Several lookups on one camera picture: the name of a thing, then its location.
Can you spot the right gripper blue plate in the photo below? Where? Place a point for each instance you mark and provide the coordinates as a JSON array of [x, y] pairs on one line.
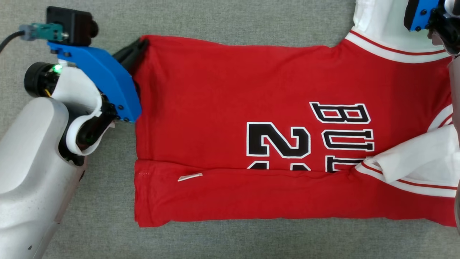
[[420, 14]]

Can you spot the red jersey black white print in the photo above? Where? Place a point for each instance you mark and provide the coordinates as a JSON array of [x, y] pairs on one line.
[[222, 100]]

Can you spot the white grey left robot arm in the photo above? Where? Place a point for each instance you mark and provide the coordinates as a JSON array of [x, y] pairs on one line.
[[28, 162]]

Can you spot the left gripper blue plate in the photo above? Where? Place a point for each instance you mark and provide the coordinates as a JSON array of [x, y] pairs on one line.
[[107, 82]]

